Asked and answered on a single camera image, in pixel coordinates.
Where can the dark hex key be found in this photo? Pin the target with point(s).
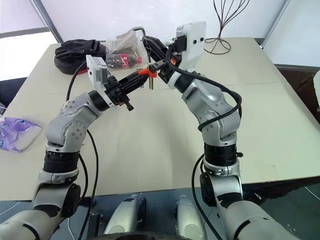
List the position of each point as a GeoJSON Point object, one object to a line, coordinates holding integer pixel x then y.
{"type": "Point", "coordinates": [143, 83]}

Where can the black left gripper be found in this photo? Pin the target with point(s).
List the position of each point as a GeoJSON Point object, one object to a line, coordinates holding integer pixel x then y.
{"type": "Point", "coordinates": [115, 92]}

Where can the black fabric bag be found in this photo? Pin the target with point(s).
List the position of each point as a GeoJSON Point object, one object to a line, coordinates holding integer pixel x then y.
{"type": "Point", "coordinates": [80, 53]}

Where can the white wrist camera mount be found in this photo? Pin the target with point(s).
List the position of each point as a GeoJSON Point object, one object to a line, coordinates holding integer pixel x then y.
{"type": "Point", "coordinates": [193, 42]}
{"type": "Point", "coordinates": [96, 70]}

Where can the dark cabinet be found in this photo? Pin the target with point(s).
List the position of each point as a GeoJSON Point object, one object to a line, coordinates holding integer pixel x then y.
{"type": "Point", "coordinates": [300, 85]}

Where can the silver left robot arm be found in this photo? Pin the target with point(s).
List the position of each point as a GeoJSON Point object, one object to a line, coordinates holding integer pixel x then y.
{"type": "Point", "coordinates": [65, 125]}

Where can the silver hex key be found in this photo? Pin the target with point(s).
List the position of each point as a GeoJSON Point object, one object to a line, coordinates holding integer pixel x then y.
{"type": "Point", "coordinates": [138, 27]}

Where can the orange hex key holder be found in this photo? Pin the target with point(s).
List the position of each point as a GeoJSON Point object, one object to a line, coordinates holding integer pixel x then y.
{"type": "Point", "coordinates": [145, 72]}

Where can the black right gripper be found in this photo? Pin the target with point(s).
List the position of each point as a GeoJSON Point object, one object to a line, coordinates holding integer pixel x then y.
{"type": "Point", "coordinates": [180, 44]}

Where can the brass coloured hex key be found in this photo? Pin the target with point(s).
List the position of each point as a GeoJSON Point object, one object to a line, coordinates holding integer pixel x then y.
{"type": "Point", "coordinates": [151, 83]}

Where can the dark chair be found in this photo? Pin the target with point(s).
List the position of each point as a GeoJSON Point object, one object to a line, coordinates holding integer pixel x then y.
{"type": "Point", "coordinates": [11, 90]}

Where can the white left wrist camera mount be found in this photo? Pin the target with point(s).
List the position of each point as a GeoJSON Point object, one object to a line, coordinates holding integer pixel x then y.
{"type": "Point", "coordinates": [96, 70]}

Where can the clear plastic bag with tools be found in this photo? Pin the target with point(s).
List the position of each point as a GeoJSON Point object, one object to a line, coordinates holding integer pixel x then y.
{"type": "Point", "coordinates": [122, 47]}

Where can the silver robot leg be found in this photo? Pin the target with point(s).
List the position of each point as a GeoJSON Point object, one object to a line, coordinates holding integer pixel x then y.
{"type": "Point", "coordinates": [190, 217]}
{"type": "Point", "coordinates": [127, 215]}

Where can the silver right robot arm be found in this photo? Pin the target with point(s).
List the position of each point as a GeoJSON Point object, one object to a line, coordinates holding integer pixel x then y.
{"type": "Point", "coordinates": [212, 100]}

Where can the purple plastic pack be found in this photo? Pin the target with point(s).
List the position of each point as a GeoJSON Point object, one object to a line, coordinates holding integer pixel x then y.
{"type": "Point", "coordinates": [17, 135]}

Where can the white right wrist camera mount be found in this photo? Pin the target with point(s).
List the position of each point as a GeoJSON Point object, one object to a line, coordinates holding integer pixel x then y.
{"type": "Point", "coordinates": [193, 42]}

